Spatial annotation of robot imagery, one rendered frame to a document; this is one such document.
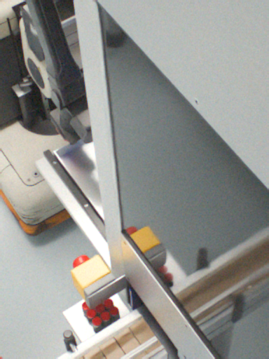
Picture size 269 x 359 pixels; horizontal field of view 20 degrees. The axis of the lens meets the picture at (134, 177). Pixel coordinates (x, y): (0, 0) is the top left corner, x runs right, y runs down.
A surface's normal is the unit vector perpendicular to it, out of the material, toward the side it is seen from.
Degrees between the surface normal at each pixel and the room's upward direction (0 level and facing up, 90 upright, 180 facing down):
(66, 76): 77
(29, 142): 0
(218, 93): 90
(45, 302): 0
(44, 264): 0
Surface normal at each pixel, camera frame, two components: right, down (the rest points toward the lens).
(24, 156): -0.04, -0.55
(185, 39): -0.84, 0.47
